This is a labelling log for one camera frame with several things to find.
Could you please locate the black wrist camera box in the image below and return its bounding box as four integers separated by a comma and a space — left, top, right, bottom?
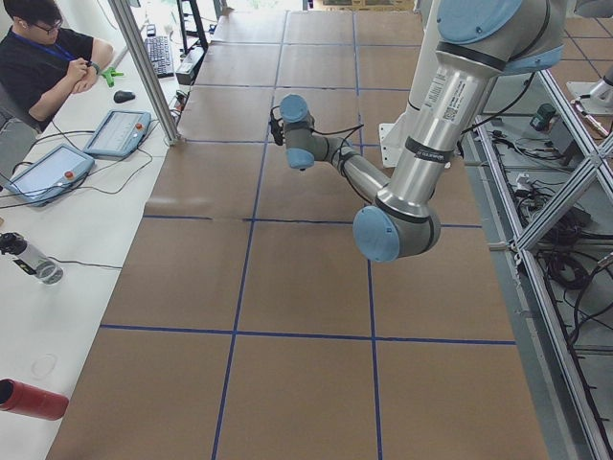
268, 114, 284, 147

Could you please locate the grey aluminium frame post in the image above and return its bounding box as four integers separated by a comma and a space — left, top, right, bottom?
109, 0, 181, 146

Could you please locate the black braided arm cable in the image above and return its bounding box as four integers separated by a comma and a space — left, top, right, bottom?
269, 105, 366, 202

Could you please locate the black keyboard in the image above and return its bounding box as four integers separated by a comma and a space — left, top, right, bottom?
144, 36, 174, 78

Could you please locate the green plastic clamp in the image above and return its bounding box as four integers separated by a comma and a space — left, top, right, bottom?
101, 67, 125, 88

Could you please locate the clear bottle black cap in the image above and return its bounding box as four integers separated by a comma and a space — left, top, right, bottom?
1, 232, 63, 285

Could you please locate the aluminium frame rail structure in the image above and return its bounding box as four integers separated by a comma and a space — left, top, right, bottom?
462, 71, 612, 459

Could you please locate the red cylindrical bottle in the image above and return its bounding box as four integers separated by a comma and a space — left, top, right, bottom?
1, 379, 69, 421

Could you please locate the black computer mouse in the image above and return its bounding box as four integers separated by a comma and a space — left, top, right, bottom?
113, 90, 136, 104

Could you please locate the blue teach pendant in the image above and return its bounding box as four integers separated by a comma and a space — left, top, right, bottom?
82, 109, 151, 158
6, 144, 95, 206

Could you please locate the blue teach pendant far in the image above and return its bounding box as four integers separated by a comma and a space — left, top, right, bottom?
82, 109, 151, 158

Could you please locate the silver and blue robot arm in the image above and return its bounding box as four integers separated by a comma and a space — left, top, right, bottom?
270, 1, 567, 263

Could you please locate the man in black shirt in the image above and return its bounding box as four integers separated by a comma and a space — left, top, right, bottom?
1, 1, 114, 130

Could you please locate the blue teach pendant near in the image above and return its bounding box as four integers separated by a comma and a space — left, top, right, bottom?
6, 144, 95, 206

